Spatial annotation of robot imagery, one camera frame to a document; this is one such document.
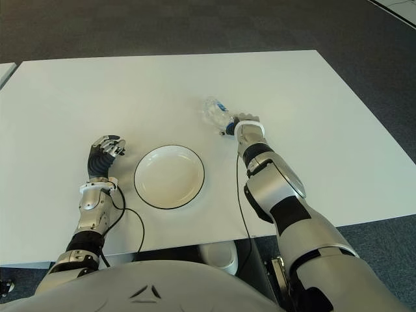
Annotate black stand foot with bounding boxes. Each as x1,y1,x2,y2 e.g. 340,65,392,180
0,278,16,298

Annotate neighbouring white table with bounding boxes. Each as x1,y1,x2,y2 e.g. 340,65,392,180
0,62,17,90

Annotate clear water bottle blue cap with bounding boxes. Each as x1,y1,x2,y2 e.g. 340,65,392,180
203,96,235,131

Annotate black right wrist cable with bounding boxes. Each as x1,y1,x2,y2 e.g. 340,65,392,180
236,155,253,240

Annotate white silver robot leg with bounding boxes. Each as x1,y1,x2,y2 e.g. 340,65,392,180
200,242,240,277

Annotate grey robot torso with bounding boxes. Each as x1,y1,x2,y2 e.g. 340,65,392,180
0,259,283,312

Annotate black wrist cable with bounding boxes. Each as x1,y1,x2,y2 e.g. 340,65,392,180
100,187,146,267
236,155,253,240

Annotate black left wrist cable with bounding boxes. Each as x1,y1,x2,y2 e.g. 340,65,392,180
100,187,146,267

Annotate metal table bracket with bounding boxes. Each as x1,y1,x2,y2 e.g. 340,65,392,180
265,255,289,293

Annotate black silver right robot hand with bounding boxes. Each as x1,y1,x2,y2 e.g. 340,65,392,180
221,112,261,136

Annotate white plate black rim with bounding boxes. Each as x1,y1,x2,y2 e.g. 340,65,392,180
133,144,206,209

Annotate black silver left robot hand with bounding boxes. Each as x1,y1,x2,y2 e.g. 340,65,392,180
86,134,127,179

